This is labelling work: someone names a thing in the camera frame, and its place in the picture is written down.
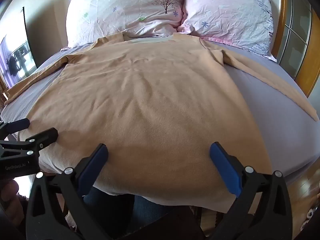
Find tan long-sleeved shirt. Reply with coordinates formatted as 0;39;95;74
4;33;319;212

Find person's left hand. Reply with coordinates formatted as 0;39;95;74
0;181;20;216

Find glass balcony window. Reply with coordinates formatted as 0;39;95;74
0;6;38;87

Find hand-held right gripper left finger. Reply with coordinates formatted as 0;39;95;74
25;143;118;240

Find pink floral pillow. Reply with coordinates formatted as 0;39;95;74
179;0;277;62

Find wooden glass-panel wardrobe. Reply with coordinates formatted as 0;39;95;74
271;0;320;98

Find bed with purple sheet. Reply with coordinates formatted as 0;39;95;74
0;40;320;184

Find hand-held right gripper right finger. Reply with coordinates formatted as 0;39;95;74
209;142;293;240

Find fluffy slipper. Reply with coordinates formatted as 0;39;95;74
299;206;317;228

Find person's legs in jeans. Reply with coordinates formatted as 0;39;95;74
83;187;175;234

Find dark hanging clothes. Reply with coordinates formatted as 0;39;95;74
6;49;28;77

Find floral pillow with tree print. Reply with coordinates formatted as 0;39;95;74
65;0;187;49

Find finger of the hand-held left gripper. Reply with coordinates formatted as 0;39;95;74
0;127;59;159
0;118;31;138

